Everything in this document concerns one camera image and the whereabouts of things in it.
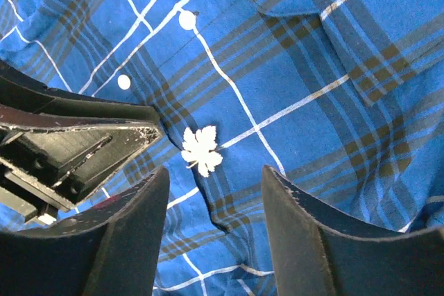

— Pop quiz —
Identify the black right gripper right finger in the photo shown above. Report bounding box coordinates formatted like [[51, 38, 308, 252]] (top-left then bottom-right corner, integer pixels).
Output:
[[261, 166, 443, 295]]

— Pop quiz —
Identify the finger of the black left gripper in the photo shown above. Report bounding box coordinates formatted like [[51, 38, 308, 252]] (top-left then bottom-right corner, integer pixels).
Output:
[[1, 63, 162, 225]]

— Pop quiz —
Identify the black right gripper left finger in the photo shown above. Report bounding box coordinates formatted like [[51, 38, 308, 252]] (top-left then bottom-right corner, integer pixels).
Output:
[[1, 167, 170, 295]]

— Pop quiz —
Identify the silver maple leaf brooch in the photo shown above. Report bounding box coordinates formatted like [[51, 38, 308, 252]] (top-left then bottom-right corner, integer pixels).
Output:
[[181, 125, 223, 177]]

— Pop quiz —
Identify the blue plaid shirt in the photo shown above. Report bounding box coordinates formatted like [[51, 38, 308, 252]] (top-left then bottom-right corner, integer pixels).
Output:
[[1, 0, 443, 295]]

